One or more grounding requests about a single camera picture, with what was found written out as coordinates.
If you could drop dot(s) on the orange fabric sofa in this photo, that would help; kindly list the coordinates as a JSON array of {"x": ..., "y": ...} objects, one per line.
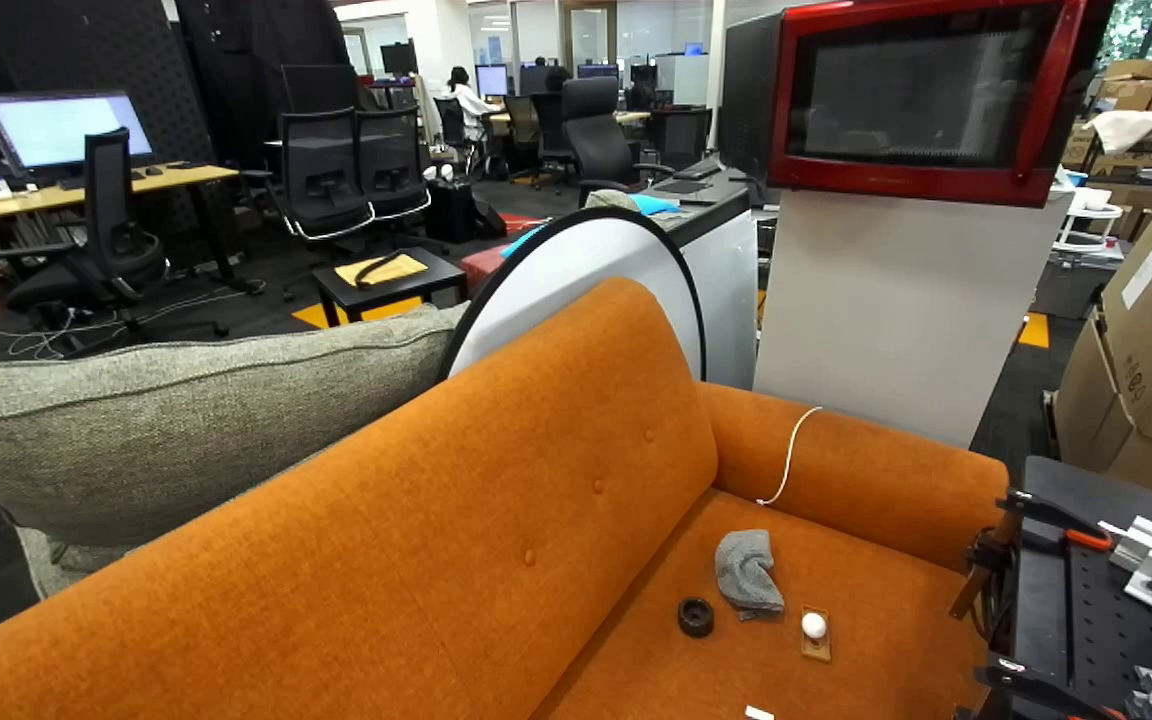
[{"x": 468, "y": 533}]

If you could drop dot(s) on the red storage box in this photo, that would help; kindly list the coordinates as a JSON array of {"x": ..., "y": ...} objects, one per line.
[{"x": 487, "y": 261}]

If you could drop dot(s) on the seated person in white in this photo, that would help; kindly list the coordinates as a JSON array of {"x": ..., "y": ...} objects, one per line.
[{"x": 467, "y": 104}]

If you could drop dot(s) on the small black side table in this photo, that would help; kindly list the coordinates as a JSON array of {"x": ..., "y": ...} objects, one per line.
[{"x": 391, "y": 285}]

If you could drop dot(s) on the black swivel chair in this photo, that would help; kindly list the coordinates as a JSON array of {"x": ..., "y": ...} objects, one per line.
[{"x": 109, "y": 255}]

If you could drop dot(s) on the black mesh office chair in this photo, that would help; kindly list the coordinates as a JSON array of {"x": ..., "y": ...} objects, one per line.
[
  {"x": 392, "y": 158},
  {"x": 320, "y": 167}
]

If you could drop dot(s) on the white pedestal cabinet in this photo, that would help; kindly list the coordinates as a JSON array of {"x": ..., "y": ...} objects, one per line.
[{"x": 911, "y": 321}]

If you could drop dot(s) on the white cabinet with dark top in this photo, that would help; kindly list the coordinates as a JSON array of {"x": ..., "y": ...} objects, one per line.
[{"x": 730, "y": 294}]

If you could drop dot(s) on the yellow paper sheet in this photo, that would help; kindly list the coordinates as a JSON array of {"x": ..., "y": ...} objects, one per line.
[{"x": 382, "y": 271}]

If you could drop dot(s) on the lit computer monitor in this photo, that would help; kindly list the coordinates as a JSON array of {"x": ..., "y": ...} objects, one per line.
[{"x": 62, "y": 129}]

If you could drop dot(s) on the small white object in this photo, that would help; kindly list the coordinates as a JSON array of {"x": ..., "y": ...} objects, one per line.
[{"x": 757, "y": 714}]

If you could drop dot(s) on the small white ball cap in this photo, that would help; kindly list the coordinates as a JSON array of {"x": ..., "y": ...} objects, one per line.
[{"x": 812, "y": 624}]

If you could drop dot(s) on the crumpled grey cloth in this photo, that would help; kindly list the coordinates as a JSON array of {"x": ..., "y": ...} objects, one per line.
[{"x": 744, "y": 574}]

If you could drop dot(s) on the teal flat item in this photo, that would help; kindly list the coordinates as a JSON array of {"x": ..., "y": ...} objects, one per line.
[{"x": 653, "y": 207}]

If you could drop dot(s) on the black bag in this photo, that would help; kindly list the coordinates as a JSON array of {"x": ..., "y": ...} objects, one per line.
[{"x": 459, "y": 208}]

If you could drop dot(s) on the red black microwave oven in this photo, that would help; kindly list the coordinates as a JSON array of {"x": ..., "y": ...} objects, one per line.
[{"x": 921, "y": 180}]

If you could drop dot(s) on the wooden office desk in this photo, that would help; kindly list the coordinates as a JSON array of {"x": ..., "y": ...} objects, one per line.
[{"x": 83, "y": 188}]

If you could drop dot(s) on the grey sofa cushion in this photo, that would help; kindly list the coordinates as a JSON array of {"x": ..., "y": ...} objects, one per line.
[{"x": 178, "y": 425}]

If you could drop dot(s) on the black padded office chair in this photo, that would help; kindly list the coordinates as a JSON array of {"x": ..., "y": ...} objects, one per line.
[{"x": 599, "y": 133}]

